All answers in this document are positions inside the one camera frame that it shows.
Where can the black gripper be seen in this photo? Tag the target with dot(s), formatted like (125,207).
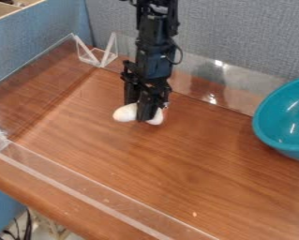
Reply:
(149,83)

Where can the white plush mushroom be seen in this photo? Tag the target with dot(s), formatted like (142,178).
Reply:
(126,114)

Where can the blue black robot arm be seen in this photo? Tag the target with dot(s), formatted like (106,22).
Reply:
(157,26)

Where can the blue plastic bowl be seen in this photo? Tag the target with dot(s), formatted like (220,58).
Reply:
(276,120)

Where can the clear acrylic back barrier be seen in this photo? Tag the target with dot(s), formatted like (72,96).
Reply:
(221,84)

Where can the clear acrylic barrier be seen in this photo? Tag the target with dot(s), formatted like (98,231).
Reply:
(221,84)
(34,88)
(142,217)

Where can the clear acrylic left barrier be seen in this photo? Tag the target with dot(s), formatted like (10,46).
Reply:
(34,88)

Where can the blue partition with wooden top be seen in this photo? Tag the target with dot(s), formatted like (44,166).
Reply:
(34,29)

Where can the clear acrylic front barrier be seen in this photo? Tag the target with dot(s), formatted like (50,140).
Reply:
(142,217)

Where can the clear acrylic corner bracket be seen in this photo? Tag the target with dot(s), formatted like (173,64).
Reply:
(94,56)

